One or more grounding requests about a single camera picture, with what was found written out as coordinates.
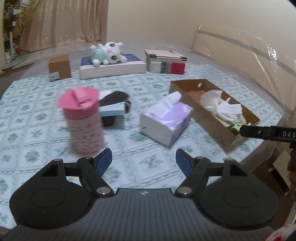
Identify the green patterned bed sheet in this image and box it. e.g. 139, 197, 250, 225
0, 63, 284, 230

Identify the wooden bookshelf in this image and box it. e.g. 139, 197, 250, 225
1, 1, 20, 66

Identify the light green cloth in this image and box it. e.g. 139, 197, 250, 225
227, 122, 245, 136

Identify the beige curtain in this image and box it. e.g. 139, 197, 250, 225
20, 0, 109, 52

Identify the white cloth bag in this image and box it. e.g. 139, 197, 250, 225
200, 89, 223, 112

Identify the stack of books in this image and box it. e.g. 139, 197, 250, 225
144, 49, 187, 75

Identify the open cardboard tray box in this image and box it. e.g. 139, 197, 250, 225
169, 78, 261, 152

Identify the small brown cardboard box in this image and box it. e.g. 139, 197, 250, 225
48, 55, 72, 82

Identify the pink lidded cup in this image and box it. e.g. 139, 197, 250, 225
58, 87, 104, 154

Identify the purple tissue pack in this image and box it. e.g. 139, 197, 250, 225
139, 91, 193, 147

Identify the clear plastic sheet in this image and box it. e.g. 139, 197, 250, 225
192, 23, 295, 115

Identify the white bunny plush toy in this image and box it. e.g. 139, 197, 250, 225
90, 42, 127, 67

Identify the long white flat box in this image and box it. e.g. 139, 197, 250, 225
79, 54, 147, 80

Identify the white towel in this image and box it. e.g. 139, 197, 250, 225
206, 98, 242, 123

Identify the blue surgical face mask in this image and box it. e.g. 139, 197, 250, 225
99, 102, 125, 117

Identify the black fuzzy slipper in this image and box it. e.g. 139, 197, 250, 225
98, 90, 131, 128

